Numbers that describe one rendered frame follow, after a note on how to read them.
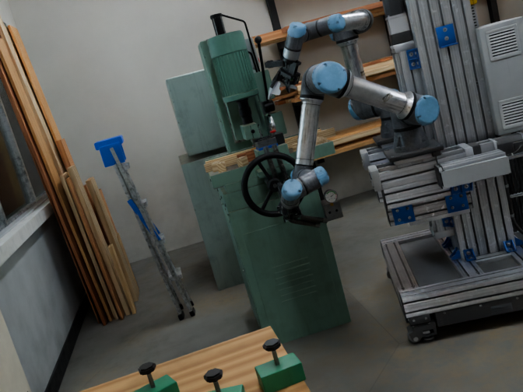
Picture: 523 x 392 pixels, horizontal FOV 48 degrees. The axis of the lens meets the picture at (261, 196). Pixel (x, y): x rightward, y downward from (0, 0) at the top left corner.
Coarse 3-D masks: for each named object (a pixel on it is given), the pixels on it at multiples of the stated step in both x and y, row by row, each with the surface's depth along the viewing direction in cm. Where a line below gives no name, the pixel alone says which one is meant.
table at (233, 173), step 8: (320, 144) 277; (328, 144) 277; (320, 152) 277; (328, 152) 277; (232, 168) 277; (240, 168) 272; (256, 168) 273; (288, 168) 266; (216, 176) 271; (224, 176) 272; (232, 176) 272; (240, 176) 273; (256, 176) 274; (264, 176) 265; (216, 184) 272; (224, 184) 272
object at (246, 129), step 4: (244, 124) 290; (248, 124) 283; (252, 124) 281; (256, 124) 282; (240, 128) 293; (244, 128) 281; (248, 128) 281; (252, 128) 282; (256, 128) 282; (244, 132) 282; (248, 132) 282; (256, 132) 282; (244, 136) 286; (248, 136) 282; (252, 136) 282; (256, 136) 283; (260, 136) 283; (252, 140) 287
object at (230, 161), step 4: (332, 128) 292; (320, 132) 291; (324, 132) 291; (328, 132) 292; (332, 132) 292; (320, 136) 291; (324, 136) 292; (328, 136) 292; (288, 140) 291; (292, 140) 290; (296, 140) 290; (288, 144) 290; (292, 144) 290; (288, 148) 290; (232, 156) 287; (236, 156) 287; (220, 160) 286; (224, 160) 286; (228, 160) 287; (232, 160) 287; (236, 160) 287; (204, 164) 287; (208, 164) 285; (228, 164) 287; (232, 164) 287; (208, 168) 286; (208, 172) 286
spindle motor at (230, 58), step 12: (216, 36) 270; (228, 36) 270; (240, 36) 273; (216, 48) 272; (228, 48) 270; (240, 48) 273; (216, 60) 275; (228, 60) 272; (240, 60) 273; (216, 72) 278; (228, 72) 273; (240, 72) 274; (252, 72) 279; (228, 84) 275; (240, 84) 274; (252, 84) 278; (228, 96) 277; (240, 96) 275
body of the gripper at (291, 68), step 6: (288, 60) 259; (288, 66) 263; (294, 66) 260; (282, 72) 264; (288, 72) 264; (294, 72) 261; (282, 78) 266; (288, 78) 262; (294, 78) 265; (288, 84) 263; (294, 84) 267
